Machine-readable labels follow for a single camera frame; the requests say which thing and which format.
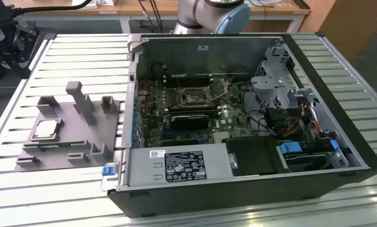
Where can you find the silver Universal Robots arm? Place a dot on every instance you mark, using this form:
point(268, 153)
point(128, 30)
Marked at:
point(195, 14)

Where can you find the CPU socket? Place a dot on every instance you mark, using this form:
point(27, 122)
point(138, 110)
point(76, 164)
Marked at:
point(193, 97)

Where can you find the silver CPU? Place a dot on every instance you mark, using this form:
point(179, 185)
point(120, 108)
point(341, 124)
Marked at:
point(47, 128)

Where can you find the green motherboard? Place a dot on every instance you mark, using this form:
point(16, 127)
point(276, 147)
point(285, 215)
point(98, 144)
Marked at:
point(188, 113)

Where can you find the black graphics card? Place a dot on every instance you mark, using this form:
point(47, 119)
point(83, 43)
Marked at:
point(188, 121)

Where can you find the black RAM slots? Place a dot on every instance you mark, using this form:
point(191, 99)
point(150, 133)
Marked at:
point(190, 81)

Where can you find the white barcode sticker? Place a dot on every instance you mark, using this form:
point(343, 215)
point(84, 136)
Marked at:
point(158, 153)

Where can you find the grey power supply unit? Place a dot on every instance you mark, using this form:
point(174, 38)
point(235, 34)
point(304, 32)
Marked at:
point(176, 165)

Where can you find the black label sticker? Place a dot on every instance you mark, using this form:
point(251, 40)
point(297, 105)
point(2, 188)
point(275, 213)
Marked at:
point(186, 166)

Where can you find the silver metal drive cage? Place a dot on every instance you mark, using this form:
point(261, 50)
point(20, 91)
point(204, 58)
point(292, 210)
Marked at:
point(275, 80)

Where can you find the blue case release latch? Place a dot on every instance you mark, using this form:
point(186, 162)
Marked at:
point(110, 170)

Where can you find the blue disk carrier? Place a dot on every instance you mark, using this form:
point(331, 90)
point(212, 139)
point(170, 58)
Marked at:
point(291, 149)

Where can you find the grey parts rack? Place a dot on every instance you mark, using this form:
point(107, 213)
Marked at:
point(72, 132)

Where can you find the black open PC case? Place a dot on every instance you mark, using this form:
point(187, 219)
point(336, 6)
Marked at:
point(239, 196)

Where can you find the wooden desk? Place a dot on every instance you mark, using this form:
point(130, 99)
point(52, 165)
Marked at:
point(163, 9)

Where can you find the blue latch clip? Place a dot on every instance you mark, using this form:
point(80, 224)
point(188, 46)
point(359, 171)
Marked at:
point(333, 144)

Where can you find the brown wooden cabinet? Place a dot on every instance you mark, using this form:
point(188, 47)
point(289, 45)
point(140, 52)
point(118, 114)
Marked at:
point(352, 26)

